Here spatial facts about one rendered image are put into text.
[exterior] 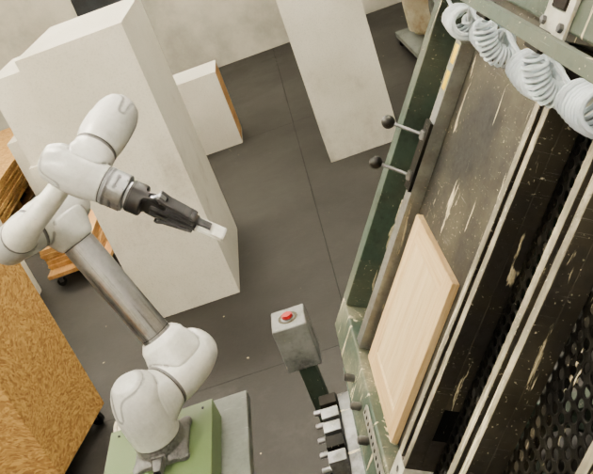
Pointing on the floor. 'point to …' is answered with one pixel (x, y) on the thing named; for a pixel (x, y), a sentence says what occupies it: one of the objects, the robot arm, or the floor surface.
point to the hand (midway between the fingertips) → (211, 229)
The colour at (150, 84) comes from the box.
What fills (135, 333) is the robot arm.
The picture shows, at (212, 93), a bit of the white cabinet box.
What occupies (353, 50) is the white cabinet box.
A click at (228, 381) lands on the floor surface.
